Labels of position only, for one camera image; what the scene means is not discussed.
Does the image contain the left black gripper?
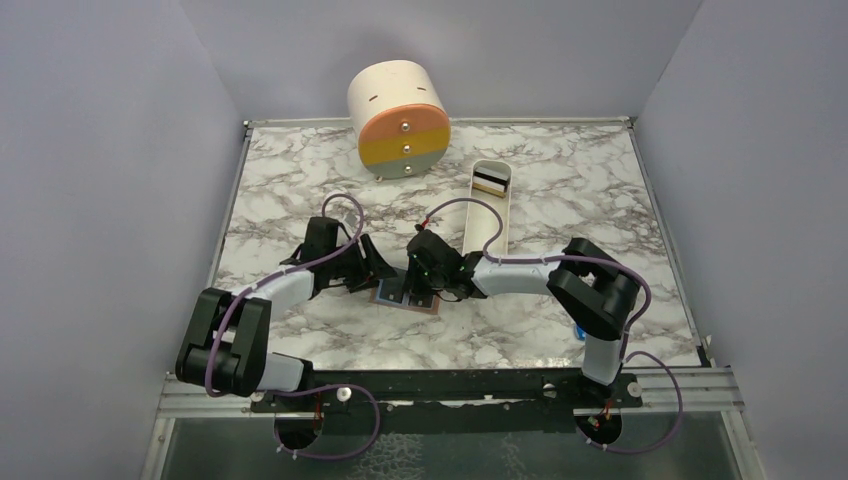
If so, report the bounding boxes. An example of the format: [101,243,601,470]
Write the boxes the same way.
[326,233,397,292]

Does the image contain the brown leather card holder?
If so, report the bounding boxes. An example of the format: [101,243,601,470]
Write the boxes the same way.
[370,277,440,315]

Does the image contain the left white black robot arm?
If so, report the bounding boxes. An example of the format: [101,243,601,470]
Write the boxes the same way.
[175,216,397,411]

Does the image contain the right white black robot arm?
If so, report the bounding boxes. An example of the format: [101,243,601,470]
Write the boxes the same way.
[404,229,651,407]

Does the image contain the cards stack in tray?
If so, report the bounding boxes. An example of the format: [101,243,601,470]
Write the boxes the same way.
[471,167,510,198]

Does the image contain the long white oval tray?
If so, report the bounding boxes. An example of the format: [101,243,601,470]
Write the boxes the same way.
[462,160,512,257]

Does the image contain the round drawer cabinet orange yellow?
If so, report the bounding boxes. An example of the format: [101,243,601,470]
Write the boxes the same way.
[347,60,451,179]

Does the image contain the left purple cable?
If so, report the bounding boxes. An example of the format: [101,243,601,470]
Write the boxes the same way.
[205,192,384,462]

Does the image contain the purple cable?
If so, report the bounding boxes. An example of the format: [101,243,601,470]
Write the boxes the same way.
[417,197,685,457]
[205,192,384,462]

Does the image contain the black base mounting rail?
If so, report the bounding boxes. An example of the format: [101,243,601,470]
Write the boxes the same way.
[250,368,643,435]

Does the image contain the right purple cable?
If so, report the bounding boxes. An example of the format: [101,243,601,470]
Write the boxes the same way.
[417,197,685,457]

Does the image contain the aluminium table frame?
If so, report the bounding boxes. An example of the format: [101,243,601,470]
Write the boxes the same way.
[139,116,763,480]

